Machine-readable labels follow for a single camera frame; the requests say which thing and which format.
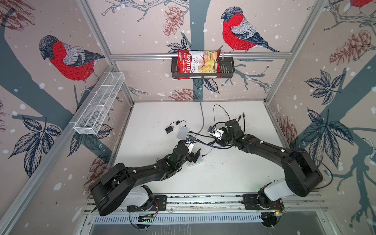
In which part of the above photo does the dark blue ethernet cable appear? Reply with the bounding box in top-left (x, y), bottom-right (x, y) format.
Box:
top-left (193, 137), bottom-right (236, 150)

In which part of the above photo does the white network switch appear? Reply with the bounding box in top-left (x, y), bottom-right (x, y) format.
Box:
top-left (176, 126), bottom-right (190, 140)
top-left (187, 152), bottom-right (204, 167)

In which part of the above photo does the black ethernet cable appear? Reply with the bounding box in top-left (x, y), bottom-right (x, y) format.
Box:
top-left (187, 104), bottom-right (246, 142)

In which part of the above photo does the black power adapter with cord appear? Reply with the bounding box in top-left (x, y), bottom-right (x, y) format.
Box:
top-left (165, 120), bottom-right (187, 134)

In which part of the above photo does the grey ethernet cable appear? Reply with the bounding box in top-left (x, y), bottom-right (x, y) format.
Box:
top-left (187, 101), bottom-right (206, 139)

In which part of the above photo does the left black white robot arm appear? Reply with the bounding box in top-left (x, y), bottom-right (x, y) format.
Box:
top-left (91, 141), bottom-right (201, 216)

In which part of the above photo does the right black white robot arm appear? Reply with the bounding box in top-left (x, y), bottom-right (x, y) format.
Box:
top-left (212, 119), bottom-right (323, 208)

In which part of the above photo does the red cassava chips bag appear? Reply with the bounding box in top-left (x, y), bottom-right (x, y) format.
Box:
top-left (177, 50), bottom-right (221, 74)

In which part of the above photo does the aluminium mounting rail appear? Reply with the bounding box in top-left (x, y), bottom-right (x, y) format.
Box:
top-left (114, 192), bottom-right (328, 214)

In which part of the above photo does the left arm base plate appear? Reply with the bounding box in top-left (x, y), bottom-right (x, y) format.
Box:
top-left (126, 195), bottom-right (167, 212)

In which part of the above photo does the black wall basket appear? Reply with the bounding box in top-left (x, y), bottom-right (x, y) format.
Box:
top-left (171, 57), bottom-right (235, 80)

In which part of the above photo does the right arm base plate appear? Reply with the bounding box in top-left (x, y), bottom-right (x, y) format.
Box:
top-left (240, 193), bottom-right (285, 211)

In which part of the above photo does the white wire mesh shelf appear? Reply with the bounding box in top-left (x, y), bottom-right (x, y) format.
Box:
top-left (74, 71), bottom-right (125, 135)

